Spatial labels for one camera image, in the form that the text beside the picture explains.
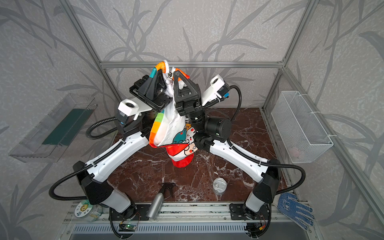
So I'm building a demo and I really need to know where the red white rainbow kids jacket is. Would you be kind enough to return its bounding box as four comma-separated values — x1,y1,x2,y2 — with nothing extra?
149,61,198,168

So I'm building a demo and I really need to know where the blue white work glove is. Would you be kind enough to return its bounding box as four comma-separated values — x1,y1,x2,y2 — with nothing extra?
277,193,315,231

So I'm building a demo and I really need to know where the clear plastic wall shelf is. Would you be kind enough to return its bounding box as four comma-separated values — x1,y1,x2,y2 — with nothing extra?
9,94,98,163

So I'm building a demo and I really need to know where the pink object in basket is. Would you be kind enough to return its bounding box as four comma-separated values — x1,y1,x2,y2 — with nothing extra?
288,147,303,160

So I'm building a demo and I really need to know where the aluminium cage frame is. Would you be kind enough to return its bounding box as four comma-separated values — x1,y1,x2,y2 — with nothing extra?
60,1,384,223

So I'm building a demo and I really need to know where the silver spray bottle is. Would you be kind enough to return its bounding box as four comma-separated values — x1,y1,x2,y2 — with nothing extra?
146,182,176,219

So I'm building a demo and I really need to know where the green circuit board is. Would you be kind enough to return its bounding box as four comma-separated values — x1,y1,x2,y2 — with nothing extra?
119,223,138,232

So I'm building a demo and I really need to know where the white wire mesh basket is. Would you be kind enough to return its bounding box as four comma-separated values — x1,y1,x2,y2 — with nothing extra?
272,91,334,164

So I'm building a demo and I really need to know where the green white tape roll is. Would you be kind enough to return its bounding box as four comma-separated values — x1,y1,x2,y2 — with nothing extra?
74,200,103,222

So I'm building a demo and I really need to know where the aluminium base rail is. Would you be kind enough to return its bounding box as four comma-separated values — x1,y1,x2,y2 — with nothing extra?
64,202,305,238

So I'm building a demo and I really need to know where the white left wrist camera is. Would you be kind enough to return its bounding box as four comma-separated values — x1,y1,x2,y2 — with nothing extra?
116,98,152,125

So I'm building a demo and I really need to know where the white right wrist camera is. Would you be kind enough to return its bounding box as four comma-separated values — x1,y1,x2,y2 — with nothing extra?
202,75,230,107

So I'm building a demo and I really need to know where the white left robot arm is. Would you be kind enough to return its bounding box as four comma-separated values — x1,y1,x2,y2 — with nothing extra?
74,61,175,217

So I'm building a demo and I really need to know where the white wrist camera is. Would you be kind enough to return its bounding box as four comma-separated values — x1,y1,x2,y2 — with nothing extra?
116,98,152,125
202,75,230,107

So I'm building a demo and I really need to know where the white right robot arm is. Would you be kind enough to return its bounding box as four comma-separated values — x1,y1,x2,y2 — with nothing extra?
173,70,281,218

